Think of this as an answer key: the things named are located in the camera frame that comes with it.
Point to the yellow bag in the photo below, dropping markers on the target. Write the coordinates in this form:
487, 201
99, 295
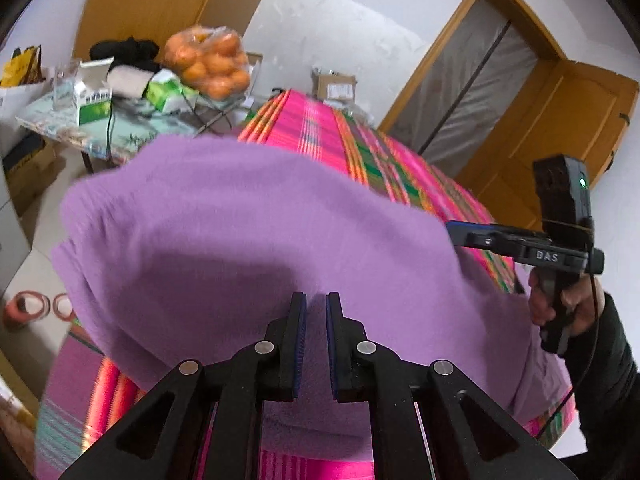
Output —
23, 68

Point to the black clothing pile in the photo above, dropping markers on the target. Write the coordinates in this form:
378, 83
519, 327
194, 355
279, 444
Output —
140, 54

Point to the cardboard box with label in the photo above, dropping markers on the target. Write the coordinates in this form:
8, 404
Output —
334, 86

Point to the red slipper right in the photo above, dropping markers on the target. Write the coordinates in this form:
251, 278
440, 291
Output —
62, 308

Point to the green tissue pack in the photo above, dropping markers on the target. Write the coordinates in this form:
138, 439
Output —
168, 95

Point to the black sleeve right forearm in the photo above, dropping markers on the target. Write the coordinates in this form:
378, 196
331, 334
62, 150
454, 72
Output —
607, 399

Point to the bag of oranges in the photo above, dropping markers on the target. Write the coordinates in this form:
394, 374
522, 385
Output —
210, 60

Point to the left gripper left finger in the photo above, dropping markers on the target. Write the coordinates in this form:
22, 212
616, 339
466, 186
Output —
204, 421

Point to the red slipper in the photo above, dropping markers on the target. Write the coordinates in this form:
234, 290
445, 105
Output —
62, 308
24, 308

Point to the red slipper left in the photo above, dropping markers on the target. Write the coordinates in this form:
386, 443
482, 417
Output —
24, 308

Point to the pink plaid bed sheet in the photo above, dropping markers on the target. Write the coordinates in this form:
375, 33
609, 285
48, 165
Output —
87, 392

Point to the wooden door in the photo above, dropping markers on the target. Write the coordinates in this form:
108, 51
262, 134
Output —
564, 107

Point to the cream folded cloth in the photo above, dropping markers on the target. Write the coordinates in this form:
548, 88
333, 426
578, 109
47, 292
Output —
128, 82

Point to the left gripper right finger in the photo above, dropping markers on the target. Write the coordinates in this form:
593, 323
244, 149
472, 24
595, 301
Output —
428, 421

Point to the green white milk carton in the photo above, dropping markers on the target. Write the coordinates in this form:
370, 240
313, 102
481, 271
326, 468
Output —
92, 96

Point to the purple fleece garment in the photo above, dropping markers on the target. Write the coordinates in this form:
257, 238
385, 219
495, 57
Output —
193, 247

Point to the person's right hand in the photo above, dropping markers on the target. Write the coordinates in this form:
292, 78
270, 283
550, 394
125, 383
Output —
585, 299

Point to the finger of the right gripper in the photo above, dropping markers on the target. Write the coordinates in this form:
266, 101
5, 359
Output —
489, 237

